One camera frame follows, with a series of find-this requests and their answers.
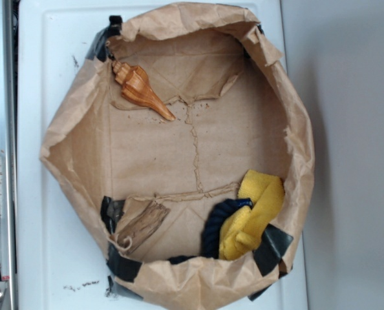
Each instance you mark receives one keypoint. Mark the wooden conch shell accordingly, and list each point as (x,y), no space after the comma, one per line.
(136,88)

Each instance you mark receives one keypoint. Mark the brown paper bag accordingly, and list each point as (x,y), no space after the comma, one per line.
(236,110)

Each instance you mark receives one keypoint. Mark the driftwood piece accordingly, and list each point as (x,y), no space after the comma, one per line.
(131,235)

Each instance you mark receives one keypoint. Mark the yellow cloth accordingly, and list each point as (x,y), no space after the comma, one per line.
(242,231)

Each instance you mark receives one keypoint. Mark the white tray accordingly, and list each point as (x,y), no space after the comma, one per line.
(59,265)

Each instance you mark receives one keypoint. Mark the metal rail frame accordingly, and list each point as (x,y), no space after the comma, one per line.
(8,273)

